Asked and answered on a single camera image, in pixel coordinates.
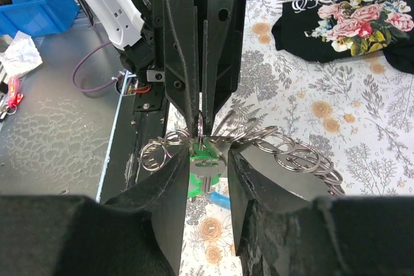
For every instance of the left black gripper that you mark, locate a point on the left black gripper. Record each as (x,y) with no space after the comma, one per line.
(194,48)

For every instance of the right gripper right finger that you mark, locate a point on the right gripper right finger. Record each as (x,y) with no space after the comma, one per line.
(278,233)

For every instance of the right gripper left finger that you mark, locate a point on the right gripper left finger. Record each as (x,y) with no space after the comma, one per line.
(138,232)

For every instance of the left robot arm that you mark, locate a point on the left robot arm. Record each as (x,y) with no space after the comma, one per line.
(122,22)

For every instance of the blue plastic bin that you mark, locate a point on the blue plastic bin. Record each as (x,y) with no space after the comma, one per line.
(38,17)

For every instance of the black floral cloth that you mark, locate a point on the black floral cloth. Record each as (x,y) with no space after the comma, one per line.
(327,30)

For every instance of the red pink key tags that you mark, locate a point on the red pink key tags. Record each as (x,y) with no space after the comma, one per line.
(12,97)

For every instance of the crumpled white paper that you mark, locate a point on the crumpled white paper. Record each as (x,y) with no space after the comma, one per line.
(21,56)

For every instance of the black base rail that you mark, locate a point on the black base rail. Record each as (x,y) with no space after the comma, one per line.
(138,119)

